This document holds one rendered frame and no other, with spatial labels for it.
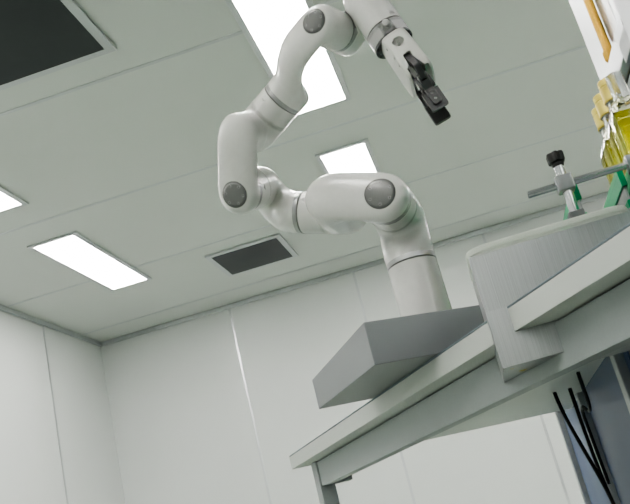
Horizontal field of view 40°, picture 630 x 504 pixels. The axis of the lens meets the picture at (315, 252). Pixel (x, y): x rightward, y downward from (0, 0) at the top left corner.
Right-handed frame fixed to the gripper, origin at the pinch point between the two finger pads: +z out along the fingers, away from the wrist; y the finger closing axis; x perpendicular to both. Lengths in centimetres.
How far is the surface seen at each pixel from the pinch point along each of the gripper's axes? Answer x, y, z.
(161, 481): 279, 590, -93
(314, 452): 58, 62, 32
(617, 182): -16.9, -1.1, 28.6
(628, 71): -47, 46, -3
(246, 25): 17, 185, -164
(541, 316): 9, -31, 46
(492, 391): 18, -8, 48
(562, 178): -8.6, -7.3, 25.0
